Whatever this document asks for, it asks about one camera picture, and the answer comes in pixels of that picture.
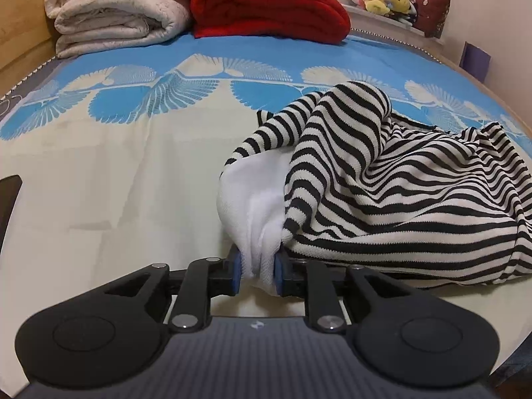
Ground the purple board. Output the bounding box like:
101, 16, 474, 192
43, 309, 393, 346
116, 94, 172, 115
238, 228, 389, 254
461, 42, 491, 84

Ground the wooden headboard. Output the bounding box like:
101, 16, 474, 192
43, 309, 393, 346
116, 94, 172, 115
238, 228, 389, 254
0, 0, 60, 86

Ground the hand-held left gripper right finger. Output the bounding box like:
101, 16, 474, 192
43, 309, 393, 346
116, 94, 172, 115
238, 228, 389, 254
273, 253, 413, 334

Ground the black white striped hooded sweater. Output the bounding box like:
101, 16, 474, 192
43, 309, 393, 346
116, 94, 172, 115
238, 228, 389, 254
216, 80, 532, 297

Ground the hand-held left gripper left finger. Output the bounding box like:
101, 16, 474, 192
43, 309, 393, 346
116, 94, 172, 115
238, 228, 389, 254
102, 244, 242, 333

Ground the red folded blanket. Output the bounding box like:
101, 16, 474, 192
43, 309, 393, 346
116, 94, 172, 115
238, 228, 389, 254
190, 0, 351, 46

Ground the cream folded quilt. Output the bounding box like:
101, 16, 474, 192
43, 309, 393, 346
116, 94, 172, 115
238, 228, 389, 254
54, 0, 194, 60

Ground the black white checked plush toy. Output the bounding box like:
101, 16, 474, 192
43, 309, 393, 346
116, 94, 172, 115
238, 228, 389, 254
390, 4, 421, 26

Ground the red patterned cushion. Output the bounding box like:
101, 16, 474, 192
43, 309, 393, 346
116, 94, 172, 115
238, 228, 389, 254
413, 0, 452, 40

